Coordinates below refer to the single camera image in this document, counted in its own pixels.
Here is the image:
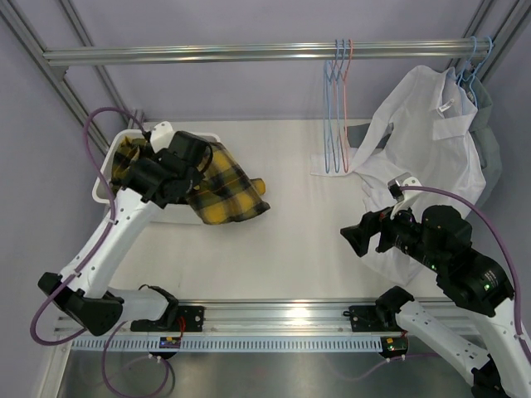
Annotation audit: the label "left aluminium frame post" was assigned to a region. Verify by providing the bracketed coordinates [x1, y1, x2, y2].
[1, 1, 127, 154]

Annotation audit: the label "light blue wire hanger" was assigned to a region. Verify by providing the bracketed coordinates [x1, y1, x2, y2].
[332, 39, 348, 172]
[323, 40, 339, 175]

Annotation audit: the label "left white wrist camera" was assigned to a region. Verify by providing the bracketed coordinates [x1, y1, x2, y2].
[143, 121, 174, 153]

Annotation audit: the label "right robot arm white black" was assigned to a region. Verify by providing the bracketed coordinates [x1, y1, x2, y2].
[340, 206, 530, 397]

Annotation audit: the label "white slotted cable duct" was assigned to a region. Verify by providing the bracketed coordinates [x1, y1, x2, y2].
[72, 334, 382, 352]

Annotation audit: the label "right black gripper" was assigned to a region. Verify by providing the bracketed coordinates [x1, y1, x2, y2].
[339, 194, 445, 272]

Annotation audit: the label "white plastic bin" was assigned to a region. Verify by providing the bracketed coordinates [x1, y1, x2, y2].
[91, 128, 222, 225]

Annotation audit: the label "right aluminium frame post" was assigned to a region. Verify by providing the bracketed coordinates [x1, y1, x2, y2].
[462, 0, 530, 84]

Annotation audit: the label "pink wire hanger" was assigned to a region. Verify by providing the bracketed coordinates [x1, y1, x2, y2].
[340, 39, 353, 173]

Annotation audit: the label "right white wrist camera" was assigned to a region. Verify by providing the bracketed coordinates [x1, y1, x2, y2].
[387, 172, 422, 218]

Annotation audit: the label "aluminium front rail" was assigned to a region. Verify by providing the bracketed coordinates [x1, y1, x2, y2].
[53, 300, 478, 336]

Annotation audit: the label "light blue wire hangers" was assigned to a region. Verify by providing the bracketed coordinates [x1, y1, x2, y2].
[455, 36, 494, 108]

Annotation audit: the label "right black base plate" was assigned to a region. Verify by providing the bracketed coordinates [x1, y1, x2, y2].
[342, 304, 409, 360]

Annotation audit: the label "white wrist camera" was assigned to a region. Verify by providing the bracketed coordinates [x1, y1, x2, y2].
[143, 121, 174, 153]
[387, 172, 422, 218]

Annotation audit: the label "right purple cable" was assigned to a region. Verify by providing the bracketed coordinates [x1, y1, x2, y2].
[331, 185, 531, 382]

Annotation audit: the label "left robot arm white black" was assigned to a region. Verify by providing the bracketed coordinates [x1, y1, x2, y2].
[38, 130, 214, 336]

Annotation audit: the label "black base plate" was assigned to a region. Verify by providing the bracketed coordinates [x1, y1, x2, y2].
[342, 304, 409, 360]
[129, 304, 207, 360]

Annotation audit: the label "aluminium hanging rail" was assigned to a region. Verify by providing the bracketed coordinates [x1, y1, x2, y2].
[43, 37, 494, 66]

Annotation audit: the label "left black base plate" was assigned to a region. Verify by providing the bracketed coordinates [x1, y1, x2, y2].
[129, 304, 207, 360]

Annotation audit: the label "grey garment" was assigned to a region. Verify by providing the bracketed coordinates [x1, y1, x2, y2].
[347, 75, 503, 197]

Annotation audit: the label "yellow black plaid shirt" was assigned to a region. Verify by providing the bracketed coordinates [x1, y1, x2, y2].
[110, 136, 271, 226]

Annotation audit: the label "white shirt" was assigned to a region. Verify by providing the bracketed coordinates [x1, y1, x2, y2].
[309, 64, 487, 287]

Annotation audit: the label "aluminium frame post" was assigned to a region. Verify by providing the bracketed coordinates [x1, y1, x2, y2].
[462, 0, 530, 84]
[1, 1, 127, 154]

